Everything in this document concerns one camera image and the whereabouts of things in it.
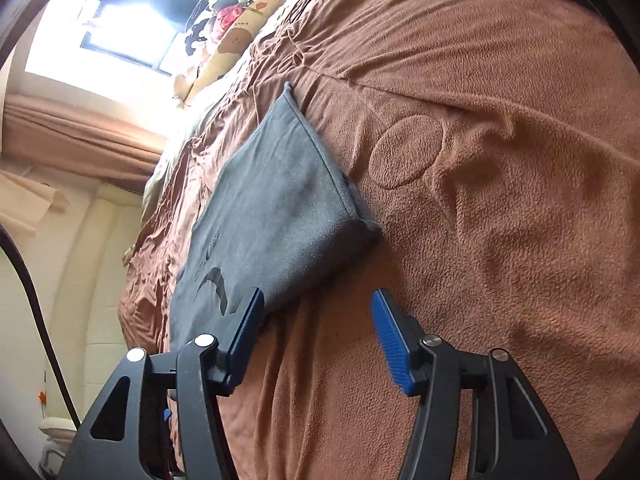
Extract grey t-shirt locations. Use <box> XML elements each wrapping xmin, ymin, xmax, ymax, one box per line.
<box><xmin>169</xmin><ymin>84</ymin><xmax>381</xmax><ymax>350</ymax></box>

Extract cream padded headboard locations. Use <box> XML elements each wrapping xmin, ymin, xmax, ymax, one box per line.
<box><xmin>1</xmin><ymin>159</ymin><xmax>141</xmax><ymax>465</ymax></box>

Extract beige green bed sheet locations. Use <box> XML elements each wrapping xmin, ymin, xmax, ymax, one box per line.
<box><xmin>141</xmin><ymin>100</ymin><xmax>220</xmax><ymax>226</ymax></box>

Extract cream cloth on air conditioner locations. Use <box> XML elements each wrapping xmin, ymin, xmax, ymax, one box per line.
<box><xmin>0</xmin><ymin>170</ymin><xmax>68</xmax><ymax>237</ymax></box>

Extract brown curtain right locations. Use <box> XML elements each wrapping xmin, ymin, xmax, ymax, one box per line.
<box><xmin>2</xmin><ymin>94</ymin><xmax>165</xmax><ymax>193</ymax></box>

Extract brown bed blanket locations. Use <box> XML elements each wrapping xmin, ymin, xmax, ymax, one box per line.
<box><xmin>118</xmin><ymin>0</ymin><xmax>639</xmax><ymax>479</ymax></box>

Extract red pink plush toy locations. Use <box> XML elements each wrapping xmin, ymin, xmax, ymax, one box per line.
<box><xmin>209</xmin><ymin>4</ymin><xmax>245</xmax><ymax>41</ymax></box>

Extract bear print pillow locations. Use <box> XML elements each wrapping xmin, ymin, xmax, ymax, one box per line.
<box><xmin>174</xmin><ymin>0</ymin><xmax>285</xmax><ymax>108</ymax></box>

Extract black cable at left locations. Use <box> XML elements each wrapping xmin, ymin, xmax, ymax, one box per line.
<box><xmin>0</xmin><ymin>224</ymin><xmax>84</xmax><ymax>430</ymax></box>

